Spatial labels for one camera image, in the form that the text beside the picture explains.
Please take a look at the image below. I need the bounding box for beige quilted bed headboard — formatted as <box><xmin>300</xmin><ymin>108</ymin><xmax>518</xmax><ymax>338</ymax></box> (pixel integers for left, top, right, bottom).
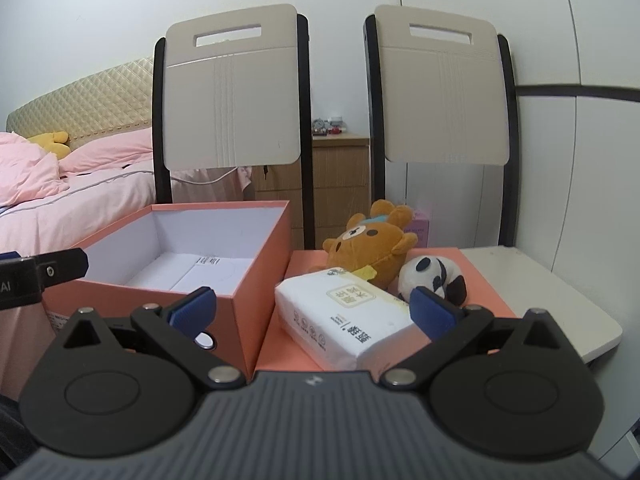
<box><xmin>5</xmin><ymin>57</ymin><xmax>156</xmax><ymax>154</ymax></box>

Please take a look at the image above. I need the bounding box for white cable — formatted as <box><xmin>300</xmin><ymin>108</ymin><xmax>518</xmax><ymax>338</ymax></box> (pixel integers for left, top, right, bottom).
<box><xmin>172</xmin><ymin>164</ymin><xmax>242</xmax><ymax>187</ymax></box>

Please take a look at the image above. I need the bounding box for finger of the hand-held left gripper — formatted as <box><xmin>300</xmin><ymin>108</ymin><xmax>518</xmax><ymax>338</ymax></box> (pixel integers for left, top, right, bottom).
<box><xmin>31</xmin><ymin>247</ymin><xmax>90</xmax><ymax>289</ymax></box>

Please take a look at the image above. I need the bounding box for yellow plush toy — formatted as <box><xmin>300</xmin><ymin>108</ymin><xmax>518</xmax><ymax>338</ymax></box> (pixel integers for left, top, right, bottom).
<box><xmin>25</xmin><ymin>131</ymin><xmax>71</xmax><ymax>161</ymax></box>

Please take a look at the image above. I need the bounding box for pink bed sheet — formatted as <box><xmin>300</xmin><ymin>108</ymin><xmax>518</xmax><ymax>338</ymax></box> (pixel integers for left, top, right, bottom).
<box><xmin>0</xmin><ymin>164</ymin><xmax>257</xmax><ymax>257</ymax></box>

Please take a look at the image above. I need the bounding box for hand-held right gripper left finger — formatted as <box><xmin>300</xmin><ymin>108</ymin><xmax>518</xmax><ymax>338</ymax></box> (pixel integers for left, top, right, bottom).
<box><xmin>47</xmin><ymin>286</ymin><xmax>248</xmax><ymax>389</ymax></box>

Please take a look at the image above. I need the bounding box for wooden dresser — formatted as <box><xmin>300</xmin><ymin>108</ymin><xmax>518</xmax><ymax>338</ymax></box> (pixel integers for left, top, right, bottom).
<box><xmin>251</xmin><ymin>132</ymin><xmax>372</xmax><ymax>251</ymax></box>

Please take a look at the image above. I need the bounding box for panda plush toy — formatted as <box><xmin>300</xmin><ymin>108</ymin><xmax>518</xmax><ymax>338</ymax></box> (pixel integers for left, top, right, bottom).
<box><xmin>397</xmin><ymin>255</ymin><xmax>469</xmax><ymax>307</ymax></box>

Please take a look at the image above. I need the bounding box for beige chair with black frame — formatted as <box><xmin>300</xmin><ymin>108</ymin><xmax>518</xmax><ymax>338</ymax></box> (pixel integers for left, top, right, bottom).
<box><xmin>363</xmin><ymin>4</ymin><xmax>624</xmax><ymax>364</ymax></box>
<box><xmin>153</xmin><ymin>2</ymin><xmax>315</xmax><ymax>251</ymax></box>

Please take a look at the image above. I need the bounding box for white tissue pack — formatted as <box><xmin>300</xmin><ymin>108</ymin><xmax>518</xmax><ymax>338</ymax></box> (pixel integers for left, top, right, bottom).
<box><xmin>273</xmin><ymin>265</ymin><xmax>434</xmax><ymax>372</ymax></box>

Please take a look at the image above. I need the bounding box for orange box lid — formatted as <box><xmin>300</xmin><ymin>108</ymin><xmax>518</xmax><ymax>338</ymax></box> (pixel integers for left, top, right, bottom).
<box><xmin>254</xmin><ymin>247</ymin><xmax>519</xmax><ymax>374</ymax></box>

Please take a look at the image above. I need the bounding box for pink pillow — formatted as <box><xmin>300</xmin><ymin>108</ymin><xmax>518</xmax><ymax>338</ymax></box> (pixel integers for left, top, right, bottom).
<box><xmin>57</xmin><ymin>127</ymin><xmax>156</xmax><ymax>176</ymax></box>

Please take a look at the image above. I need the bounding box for orange cardboard box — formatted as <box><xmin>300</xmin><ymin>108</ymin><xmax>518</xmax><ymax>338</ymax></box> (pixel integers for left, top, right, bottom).
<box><xmin>42</xmin><ymin>200</ymin><xmax>294</xmax><ymax>379</ymax></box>

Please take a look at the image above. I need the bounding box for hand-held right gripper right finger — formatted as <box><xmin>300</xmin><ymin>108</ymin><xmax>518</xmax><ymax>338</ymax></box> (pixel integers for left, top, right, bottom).
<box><xmin>377</xmin><ymin>285</ymin><xmax>584</xmax><ymax>390</ymax></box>

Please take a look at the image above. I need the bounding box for pink carton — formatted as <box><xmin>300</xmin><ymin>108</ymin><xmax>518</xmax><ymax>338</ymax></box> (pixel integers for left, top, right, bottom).
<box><xmin>410</xmin><ymin>205</ymin><xmax>432</xmax><ymax>249</ymax></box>

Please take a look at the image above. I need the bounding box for brown bear plush toy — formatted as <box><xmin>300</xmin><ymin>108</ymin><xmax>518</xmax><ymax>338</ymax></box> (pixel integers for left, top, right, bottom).
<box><xmin>322</xmin><ymin>199</ymin><xmax>419</xmax><ymax>291</ymax></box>

